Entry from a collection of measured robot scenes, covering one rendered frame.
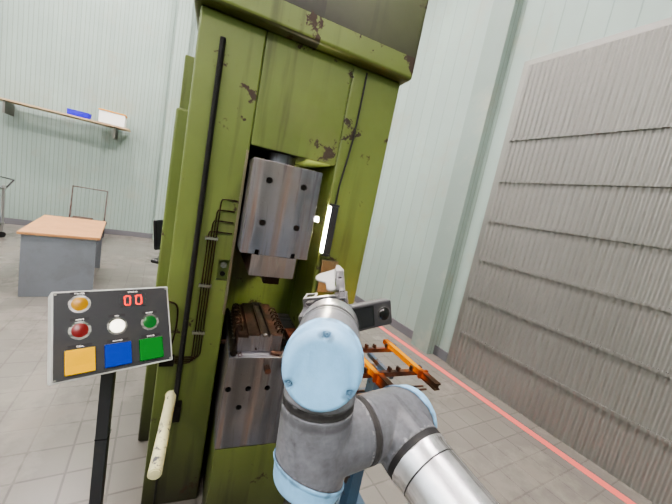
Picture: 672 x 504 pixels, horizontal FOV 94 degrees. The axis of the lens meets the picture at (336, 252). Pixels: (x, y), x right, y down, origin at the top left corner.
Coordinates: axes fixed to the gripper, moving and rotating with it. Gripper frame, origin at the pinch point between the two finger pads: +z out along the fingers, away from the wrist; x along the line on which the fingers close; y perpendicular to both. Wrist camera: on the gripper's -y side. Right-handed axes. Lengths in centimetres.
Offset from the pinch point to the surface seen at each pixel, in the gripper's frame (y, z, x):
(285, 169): 21, 63, -44
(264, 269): 36, 66, -3
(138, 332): 75, 37, 13
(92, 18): 472, 571, -507
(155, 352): 71, 38, 21
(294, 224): 21, 68, -21
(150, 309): 74, 42, 6
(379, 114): -24, 91, -73
